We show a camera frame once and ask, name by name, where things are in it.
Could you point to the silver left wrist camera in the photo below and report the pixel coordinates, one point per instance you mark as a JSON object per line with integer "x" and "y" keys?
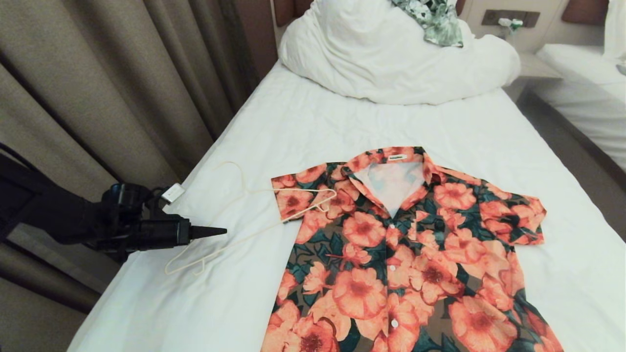
{"x": 172, "y": 193}

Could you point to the white pillow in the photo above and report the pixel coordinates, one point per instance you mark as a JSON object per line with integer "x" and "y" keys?
{"x": 616, "y": 29}

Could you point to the green floral garment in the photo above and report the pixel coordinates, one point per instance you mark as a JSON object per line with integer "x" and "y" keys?
{"x": 440, "y": 22}

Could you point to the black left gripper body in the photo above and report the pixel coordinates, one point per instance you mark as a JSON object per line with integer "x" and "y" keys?
{"x": 164, "y": 233}

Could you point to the beige curtain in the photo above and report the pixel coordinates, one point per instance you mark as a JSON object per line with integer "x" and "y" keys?
{"x": 98, "y": 98}

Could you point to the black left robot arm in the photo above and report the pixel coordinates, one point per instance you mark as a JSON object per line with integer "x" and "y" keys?
{"x": 58, "y": 220}

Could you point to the beige nightstand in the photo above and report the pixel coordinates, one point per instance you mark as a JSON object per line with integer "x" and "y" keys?
{"x": 533, "y": 67}

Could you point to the orange floral short-sleeve shirt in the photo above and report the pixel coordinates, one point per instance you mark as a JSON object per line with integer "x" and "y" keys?
{"x": 362, "y": 288}

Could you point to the brown padded headboard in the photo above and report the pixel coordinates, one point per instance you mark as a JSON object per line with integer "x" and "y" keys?
{"x": 288, "y": 12}
{"x": 584, "y": 10}

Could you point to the brown wall socket panel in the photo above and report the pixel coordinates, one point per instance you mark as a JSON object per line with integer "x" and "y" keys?
{"x": 530, "y": 18}

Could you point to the crumpled white duvet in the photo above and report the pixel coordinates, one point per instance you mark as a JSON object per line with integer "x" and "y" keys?
{"x": 371, "y": 58}

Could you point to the white sheeted bed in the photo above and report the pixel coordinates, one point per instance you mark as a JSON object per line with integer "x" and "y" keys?
{"x": 342, "y": 127}
{"x": 587, "y": 90}

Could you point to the white charger plug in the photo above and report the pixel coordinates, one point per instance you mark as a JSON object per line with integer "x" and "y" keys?
{"x": 507, "y": 23}

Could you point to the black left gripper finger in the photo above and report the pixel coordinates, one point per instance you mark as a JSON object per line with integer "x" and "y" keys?
{"x": 203, "y": 235}
{"x": 203, "y": 230}

